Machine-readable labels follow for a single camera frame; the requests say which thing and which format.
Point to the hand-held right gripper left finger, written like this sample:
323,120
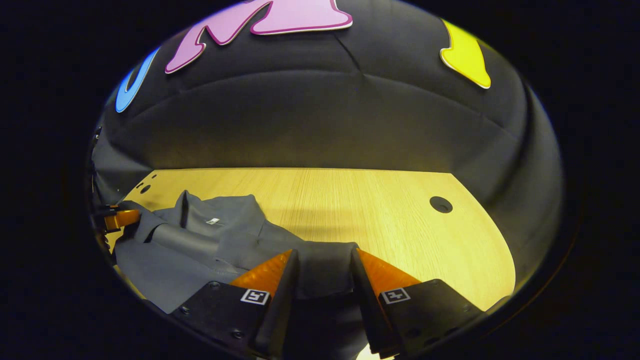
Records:
280,305

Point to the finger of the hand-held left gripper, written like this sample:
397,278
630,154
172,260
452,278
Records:
122,218

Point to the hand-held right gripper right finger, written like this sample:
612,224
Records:
367,305

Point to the grey collared shirt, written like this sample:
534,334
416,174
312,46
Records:
200,240

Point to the black backdrop cloth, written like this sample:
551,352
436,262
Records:
325,115

